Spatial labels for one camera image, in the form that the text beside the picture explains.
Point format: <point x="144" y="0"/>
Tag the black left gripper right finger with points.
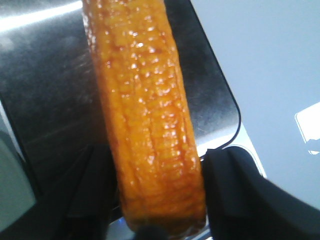
<point x="244" y="205"/>

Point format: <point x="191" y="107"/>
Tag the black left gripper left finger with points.
<point x="78" y="207"/>

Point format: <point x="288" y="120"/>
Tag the orange corn cob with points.
<point x="146" y="114"/>

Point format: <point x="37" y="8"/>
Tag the black silver kitchen scale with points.
<point x="50" y="96"/>

